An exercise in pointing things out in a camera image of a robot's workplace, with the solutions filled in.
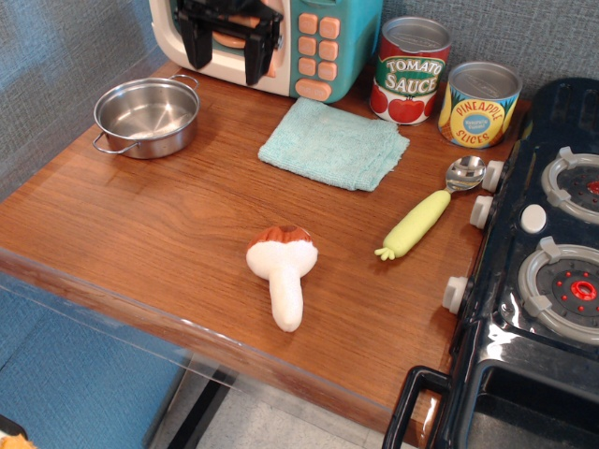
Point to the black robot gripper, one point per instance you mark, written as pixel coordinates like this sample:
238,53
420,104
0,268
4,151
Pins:
198,19

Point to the stainless steel pot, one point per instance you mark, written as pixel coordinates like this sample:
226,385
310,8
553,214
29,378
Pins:
148,118

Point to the orange microwave turntable plate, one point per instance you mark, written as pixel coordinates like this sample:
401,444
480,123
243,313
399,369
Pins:
231,41

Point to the teal toy microwave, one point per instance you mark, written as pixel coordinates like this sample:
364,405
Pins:
324,48

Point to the teal folded cloth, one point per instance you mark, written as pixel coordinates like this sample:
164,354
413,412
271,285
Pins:
335,147

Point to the tomato sauce can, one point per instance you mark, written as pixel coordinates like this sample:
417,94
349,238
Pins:
410,63

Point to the plush mushroom toy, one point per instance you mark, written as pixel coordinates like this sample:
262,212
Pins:
282,255

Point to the pineapple slices can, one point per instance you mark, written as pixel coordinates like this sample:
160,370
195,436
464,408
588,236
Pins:
480,100

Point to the black toy stove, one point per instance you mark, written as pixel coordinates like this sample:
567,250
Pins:
524,370

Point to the orange plush toy corner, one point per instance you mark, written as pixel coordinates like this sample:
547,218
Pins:
16,442

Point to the spoon with green handle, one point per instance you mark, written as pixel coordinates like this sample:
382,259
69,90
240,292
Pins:
463,175

